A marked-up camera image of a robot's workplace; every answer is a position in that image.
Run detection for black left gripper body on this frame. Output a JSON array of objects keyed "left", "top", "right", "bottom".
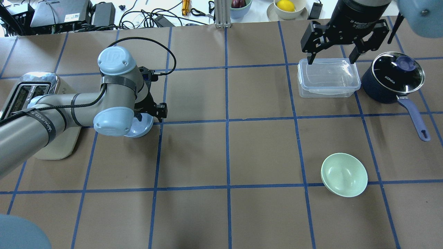
[{"left": 134, "top": 66, "right": 160, "bottom": 117}]

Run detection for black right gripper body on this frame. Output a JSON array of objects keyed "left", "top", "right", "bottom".
[{"left": 327, "top": 0, "right": 391, "bottom": 44}]

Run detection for green bowl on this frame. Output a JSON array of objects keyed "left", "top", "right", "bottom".
[{"left": 320, "top": 153, "right": 368, "bottom": 197}]

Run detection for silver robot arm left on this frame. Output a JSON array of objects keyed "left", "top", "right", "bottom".
[{"left": 0, "top": 46, "right": 168, "bottom": 177}]

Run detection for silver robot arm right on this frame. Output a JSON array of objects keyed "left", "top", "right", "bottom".
[{"left": 300, "top": 0, "right": 443, "bottom": 64}]

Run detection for white bowl with lemon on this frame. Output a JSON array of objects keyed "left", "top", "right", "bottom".
[{"left": 267, "top": 0, "right": 308, "bottom": 21}]

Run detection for blue bowl with fruit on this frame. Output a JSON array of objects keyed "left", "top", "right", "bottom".
[{"left": 230, "top": 0, "right": 252, "bottom": 19}]

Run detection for clear plastic food container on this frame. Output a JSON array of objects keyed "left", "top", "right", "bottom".
[{"left": 297, "top": 58, "right": 361, "bottom": 98}]

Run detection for dark blue saucepan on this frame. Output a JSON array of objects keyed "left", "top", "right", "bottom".
[{"left": 361, "top": 52, "right": 431, "bottom": 141}]

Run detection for cream silver toaster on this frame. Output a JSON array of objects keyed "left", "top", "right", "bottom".
[{"left": 1, "top": 72, "right": 80, "bottom": 160}]

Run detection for black power adapter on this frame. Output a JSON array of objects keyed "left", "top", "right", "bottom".
[{"left": 91, "top": 2, "right": 115, "bottom": 27}]

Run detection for black scissors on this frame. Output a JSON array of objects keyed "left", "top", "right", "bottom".
[{"left": 190, "top": 0, "right": 215, "bottom": 19}]

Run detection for gold metal tool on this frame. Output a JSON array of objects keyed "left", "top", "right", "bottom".
[{"left": 181, "top": 0, "right": 191, "bottom": 16}]

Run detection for black computer box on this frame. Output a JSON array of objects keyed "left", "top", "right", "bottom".
[{"left": 30, "top": 0, "right": 93, "bottom": 33}]

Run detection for aluminium frame post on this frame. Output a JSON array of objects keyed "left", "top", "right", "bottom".
[{"left": 214, "top": 0, "right": 232, "bottom": 28}]

